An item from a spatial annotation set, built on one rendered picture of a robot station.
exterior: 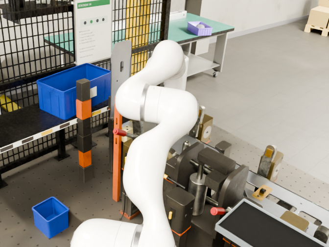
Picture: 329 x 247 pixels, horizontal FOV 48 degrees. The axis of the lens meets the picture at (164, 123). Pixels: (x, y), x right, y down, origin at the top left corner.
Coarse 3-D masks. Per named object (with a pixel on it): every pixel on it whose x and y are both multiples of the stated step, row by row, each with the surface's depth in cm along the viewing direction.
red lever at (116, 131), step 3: (114, 129) 130; (117, 129) 129; (120, 129) 131; (114, 132) 129; (117, 132) 129; (120, 132) 131; (123, 132) 132; (126, 132) 135; (120, 135) 132; (123, 135) 133; (126, 135) 134; (129, 135) 136; (132, 135) 137; (135, 135) 139; (135, 138) 139
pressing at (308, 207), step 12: (144, 132) 158; (180, 144) 152; (192, 144) 153; (204, 144) 154; (252, 180) 135; (264, 180) 136; (252, 192) 129; (276, 192) 130; (288, 192) 131; (264, 204) 124; (276, 204) 125; (288, 204) 126; (300, 204) 126; (312, 204) 126; (312, 216) 121; (324, 216) 122; (312, 228) 116
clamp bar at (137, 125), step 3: (132, 120) 137; (135, 120) 136; (135, 123) 137; (138, 123) 136; (141, 123) 137; (135, 126) 138; (138, 126) 137; (141, 126) 138; (135, 129) 139; (138, 129) 138; (141, 129) 138; (135, 132) 140; (138, 132) 139; (141, 132) 139; (138, 135) 143
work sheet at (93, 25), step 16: (80, 0) 164; (96, 0) 170; (112, 0) 177; (80, 16) 167; (96, 16) 174; (112, 16) 181; (80, 32) 170; (96, 32) 177; (80, 48) 174; (96, 48) 181; (80, 64) 177
